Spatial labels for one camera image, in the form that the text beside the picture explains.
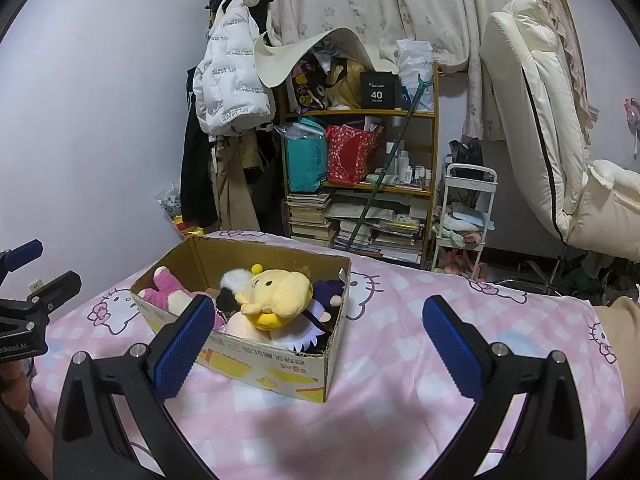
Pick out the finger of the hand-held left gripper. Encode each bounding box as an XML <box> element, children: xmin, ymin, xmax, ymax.
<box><xmin>27</xmin><ymin>270</ymin><xmax>83</xmax><ymax>318</ymax></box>
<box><xmin>0</xmin><ymin>239</ymin><xmax>45</xmax><ymax>281</ymax></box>

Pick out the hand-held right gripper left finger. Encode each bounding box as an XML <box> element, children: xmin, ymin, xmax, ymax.
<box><xmin>51</xmin><ymin>294</ymin><xmax>217</xmax><ymax>480</ymax></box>

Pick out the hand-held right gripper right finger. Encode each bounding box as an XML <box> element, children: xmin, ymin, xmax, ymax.
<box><xmin>421</xmin><ymin>295</ymin><xmax>588</xmax><ymax>480</ymax></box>

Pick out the white fluffy egg plush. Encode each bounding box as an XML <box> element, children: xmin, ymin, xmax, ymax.
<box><xmin>218</xmin><ymin>269</ymin><xmax>251</xmax><ymax>301</ymax></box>

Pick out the printed cardboard box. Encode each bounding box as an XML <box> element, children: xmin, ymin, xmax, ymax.
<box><xmin>129</xmin><ymin>236</ymin><xmax>352</xmax><ymax>405</ymax></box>

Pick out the yellow dog plush toy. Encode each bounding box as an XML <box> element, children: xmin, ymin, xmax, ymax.
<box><xmin>235</xmin><ymin>262</ymin><xmax>316</xmax><ymax>332</ymax></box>

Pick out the purple haired plush doll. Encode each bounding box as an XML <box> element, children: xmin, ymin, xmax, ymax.
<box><xmin>272</xmin><ymin>277</ymin><xmax>348</xmax><ymax>356</ymax></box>

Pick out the peach round plush toy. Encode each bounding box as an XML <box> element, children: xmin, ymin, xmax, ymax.
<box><xmin>220</xmin><ymin>312</ymin><xmax>281</xmax><ymax>346</ymax></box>

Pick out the pink cat printed blanket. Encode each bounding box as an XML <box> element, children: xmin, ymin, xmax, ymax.
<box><xmin>30</xmin><ymin>230</ymin><xmax>631</xmax><ymax>480</ymax></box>

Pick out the pink and white plush toy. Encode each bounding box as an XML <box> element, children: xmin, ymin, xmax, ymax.
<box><xmin>138</xmin><ymin>266</ymin><xmax>198</xmax><ymax>317</ymax></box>

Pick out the pile of magazines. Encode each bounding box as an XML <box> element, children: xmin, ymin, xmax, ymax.
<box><xmin>332</xmin><ymin>200</ymin><xmax>426</xmax><ymax>263</ymax></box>

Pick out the plastic bag of toys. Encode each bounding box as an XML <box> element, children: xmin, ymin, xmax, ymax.
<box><xmin>157</xmin><ymin>185</ymin><xmax>206</xmax><ymax>238</ymax></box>

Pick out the beige cloth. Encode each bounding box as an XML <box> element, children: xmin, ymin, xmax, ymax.
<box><xmin>592</xmin><ymin>295</ymin><xmax>640</xmax><ymax>426</ymax></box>

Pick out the beige hanging garment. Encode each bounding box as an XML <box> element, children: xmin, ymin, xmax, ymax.
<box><xmin>210</xmin><ymin>130</ymin><xmax>266</xmax><ymax>233</ymax></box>

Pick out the black hanging garment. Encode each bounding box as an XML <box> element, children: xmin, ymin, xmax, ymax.
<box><xmin>180</xmin><ymin>65</ymin><xmax>221</xmax><ymax>231</ymax></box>

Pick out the white trolley cart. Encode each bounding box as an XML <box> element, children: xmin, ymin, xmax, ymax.
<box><xmin>430</xmin><ymin>162</ymin><xmax>498</xmax><ymax>281</ymax></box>

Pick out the wooden shelf rack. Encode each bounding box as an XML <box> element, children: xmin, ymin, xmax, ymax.
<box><xmin>277</xmin><ymin>62</ymin><xmax>443</xmax><ymax>268</ymax></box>

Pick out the row of small bottles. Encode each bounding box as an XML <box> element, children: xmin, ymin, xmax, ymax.
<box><xmin>385</xmin><ymin>142</ymin><xmax>433</xmax><ymax>188</ymax></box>

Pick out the stack of old books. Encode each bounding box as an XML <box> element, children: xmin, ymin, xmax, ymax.
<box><xmin>285</xmin><ymin>192</ymin><xmax>341</xmax><ymax>248</ymax></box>

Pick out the black bag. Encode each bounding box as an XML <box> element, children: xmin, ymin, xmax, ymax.
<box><xmin>447</xmin><ymin>137</ymin><xmax>485</xmax><ymax>181</ymax></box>

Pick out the green pole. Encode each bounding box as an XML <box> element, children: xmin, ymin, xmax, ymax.
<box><xmin>347</xmin><ymin>74</ymin><xmax>433</xmax><ymax>251</ymax></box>

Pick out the red patterned bag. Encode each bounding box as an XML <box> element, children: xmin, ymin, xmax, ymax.
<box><xmin>325</xmin><ymin>124</ymin><xmax>381</xmax><ymax>186</ymax></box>

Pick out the teal bag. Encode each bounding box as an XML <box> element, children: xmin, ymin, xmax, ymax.
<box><xmin>282</xmin><ymin>117</ymin><xmax>330</xmax><ymax>193</ymax></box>

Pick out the cream padded chair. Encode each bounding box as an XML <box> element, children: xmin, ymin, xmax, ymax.
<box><xmin>479</xmin><ymin>0</ymin><xmax>640</xmax><ymax>266</ymax></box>

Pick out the black box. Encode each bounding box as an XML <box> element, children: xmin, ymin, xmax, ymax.
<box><xmin>360</xmin><ymin>71</ymin><xmax>402</xmax><ymax>110</ymax></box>

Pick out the white puffer jacket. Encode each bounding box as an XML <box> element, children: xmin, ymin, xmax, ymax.
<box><xmin>192</xmin><ymin>0</ymin><xmax>276</xmax><ymax>136</ymax></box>

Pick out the pink fan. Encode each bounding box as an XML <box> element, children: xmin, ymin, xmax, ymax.
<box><xmin>622</xmin><ymin>97</ymin><xmax>640</xmax><ymax>156</ymax></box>

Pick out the white plastic bag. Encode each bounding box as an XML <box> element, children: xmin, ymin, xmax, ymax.
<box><xmin>395</xmin><ymin>39</ymin><xmax>436</xmax><ymax>113</ymax></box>

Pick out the dark printed bag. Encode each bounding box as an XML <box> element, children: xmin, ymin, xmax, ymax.
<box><xmin>290</xmin><ymin>55</ymin><xmax>331</xmax><ymax>113</ymax></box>

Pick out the beige wide brim hat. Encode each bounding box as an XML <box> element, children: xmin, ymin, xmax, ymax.
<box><xmin>253</xmin><ymin>26</ymin><xmax>373</xmax><ymax>88</ymax></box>

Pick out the floral curtain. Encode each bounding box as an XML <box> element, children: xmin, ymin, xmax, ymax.
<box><xmin>267</xmin><ymin>0</ymin><xmax>598</xmax><ymax>141</ymax></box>

